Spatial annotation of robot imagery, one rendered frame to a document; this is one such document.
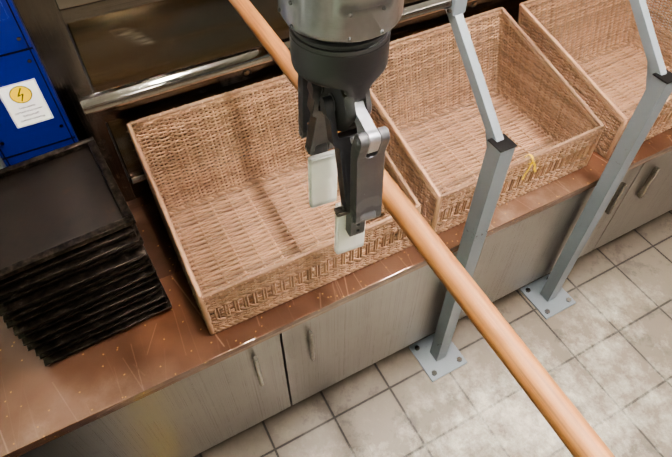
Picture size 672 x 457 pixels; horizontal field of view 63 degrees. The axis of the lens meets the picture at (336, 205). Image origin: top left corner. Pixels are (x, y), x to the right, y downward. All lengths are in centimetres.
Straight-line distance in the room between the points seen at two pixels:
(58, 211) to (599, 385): 165
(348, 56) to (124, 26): 99
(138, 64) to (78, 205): 36
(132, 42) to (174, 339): 67
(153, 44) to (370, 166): 98
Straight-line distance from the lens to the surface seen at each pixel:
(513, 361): 60
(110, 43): 135
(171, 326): 134
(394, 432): 182
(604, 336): 214
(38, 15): 129
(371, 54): 40
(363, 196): 45
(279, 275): 123
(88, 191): 121
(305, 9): 38
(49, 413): 134
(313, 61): 40
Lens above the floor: 171
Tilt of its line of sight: 49 degrees down
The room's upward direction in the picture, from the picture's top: straight up
